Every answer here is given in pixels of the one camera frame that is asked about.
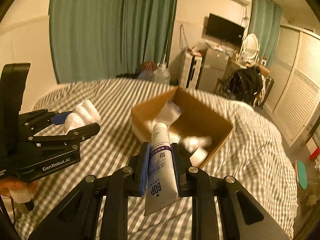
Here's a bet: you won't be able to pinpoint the grey white checked bedspread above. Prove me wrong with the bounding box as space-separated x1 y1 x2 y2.
16 79 298 239

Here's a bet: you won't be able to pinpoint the white cartoon figurine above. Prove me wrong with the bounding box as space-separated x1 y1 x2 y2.
63 100 101 134

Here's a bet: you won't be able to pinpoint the oval white vanity mirror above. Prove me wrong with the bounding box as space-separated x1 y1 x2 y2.
240 33 260 64

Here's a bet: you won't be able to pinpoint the clear large water bottle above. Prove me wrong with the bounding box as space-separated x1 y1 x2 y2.
152 62 171 85

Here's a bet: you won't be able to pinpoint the large green curtain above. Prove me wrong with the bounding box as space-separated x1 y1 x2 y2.
49 0 177 83

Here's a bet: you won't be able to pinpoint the brown cardboard box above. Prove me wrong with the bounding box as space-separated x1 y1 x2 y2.
131 87 233 168

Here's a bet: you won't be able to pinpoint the brown patterned bag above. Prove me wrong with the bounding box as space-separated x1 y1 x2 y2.
140 61 157 73

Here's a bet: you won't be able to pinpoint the white purple toothpaste tube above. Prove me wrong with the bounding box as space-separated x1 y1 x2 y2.
144 122 178 216

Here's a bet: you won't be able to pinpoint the red fire extinguisher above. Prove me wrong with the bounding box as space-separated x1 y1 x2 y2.
309 147 320 161

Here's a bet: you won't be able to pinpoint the operator left hand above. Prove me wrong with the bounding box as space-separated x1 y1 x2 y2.
0 177 37 197

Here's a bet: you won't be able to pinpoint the white hard suitcase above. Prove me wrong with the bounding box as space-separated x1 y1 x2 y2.
178 51 202 89

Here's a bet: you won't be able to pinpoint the small green window curtain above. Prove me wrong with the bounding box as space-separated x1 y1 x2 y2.
248 0 282 68

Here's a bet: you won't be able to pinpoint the white cylindrical can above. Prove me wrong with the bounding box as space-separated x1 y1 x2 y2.
182 136 212 167

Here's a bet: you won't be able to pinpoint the black wall television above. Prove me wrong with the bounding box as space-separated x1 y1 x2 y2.
206 14 245 47

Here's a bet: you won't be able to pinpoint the chair with black clothes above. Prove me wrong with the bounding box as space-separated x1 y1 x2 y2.
214 66 274 108

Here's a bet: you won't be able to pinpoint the silver mini fridge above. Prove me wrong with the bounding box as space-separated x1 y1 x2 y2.
196 48 228 93

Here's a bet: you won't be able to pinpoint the white louvred wardrobe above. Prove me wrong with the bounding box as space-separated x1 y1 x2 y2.
265 24 319 146

